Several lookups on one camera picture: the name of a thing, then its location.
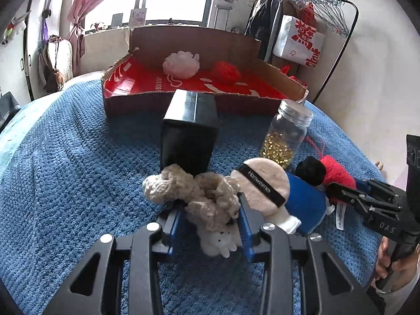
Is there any pink greeting card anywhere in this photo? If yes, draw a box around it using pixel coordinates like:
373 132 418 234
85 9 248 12
129 9 147 26

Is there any red plastic bag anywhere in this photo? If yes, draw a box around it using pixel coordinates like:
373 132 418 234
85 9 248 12
280 64 308 88

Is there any hanging plush toy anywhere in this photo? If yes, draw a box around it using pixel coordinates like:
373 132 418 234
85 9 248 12
1 11 31 45

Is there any white cabinet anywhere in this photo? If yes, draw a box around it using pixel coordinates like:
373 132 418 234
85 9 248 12
22 0 65 101

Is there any person's right hand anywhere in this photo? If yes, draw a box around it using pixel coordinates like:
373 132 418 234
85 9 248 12
375 236 414 290

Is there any dark hanging jacket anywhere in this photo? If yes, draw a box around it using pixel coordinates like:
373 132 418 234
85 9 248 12
248 0 283 64

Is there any beige crochet scrunchie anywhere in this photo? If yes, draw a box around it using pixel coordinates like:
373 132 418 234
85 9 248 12
143 164 242 234

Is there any black yarn pompom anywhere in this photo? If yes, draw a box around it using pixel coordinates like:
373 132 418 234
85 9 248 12
295 157 327 187

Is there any beige powder puff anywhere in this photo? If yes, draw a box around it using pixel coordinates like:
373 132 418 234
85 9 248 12
230 158 291 217

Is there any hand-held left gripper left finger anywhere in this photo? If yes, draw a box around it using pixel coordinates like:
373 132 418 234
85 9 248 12
43 200 185 315

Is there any small white plush animal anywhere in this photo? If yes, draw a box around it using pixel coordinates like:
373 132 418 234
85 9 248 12
199 227 238 258

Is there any white bag with red print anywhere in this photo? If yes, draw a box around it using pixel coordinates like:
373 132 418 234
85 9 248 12
273 2 326 68

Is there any black rectangular box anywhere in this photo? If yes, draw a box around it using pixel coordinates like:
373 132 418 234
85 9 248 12
160 89 220 176

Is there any red bath pouf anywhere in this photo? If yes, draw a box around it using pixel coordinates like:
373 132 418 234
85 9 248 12
212 61 241 83

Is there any black clothes rack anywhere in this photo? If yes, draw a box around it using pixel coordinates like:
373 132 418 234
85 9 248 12
246 0 359 106

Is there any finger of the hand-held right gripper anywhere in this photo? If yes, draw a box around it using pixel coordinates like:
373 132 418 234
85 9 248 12
355 178 407 202
327 182 404 214

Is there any cardboard box with red lining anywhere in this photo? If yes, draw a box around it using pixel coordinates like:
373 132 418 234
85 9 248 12
101 26 309 119

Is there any glass jar with gold beads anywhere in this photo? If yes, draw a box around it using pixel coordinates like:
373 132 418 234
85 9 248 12
260 99 314 169

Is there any pink curtain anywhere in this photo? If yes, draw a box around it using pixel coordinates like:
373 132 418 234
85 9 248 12
67 0 139 77

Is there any white metal stand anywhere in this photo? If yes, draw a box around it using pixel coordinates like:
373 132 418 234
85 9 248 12
214 3 231 31

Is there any person's right forearm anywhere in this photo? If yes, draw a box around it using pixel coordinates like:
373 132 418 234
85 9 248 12
375 274 420 300

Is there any blue plush doll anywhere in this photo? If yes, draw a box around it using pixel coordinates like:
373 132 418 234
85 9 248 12
274 172 346 236

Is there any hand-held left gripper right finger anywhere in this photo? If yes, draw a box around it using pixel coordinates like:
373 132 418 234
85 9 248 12
236 192 385 315

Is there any beige hanging bag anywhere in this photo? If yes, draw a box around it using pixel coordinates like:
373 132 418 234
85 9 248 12
39 35 74 93

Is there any blue knitted blanket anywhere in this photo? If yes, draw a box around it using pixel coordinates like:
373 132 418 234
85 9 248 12
0 79 391 315

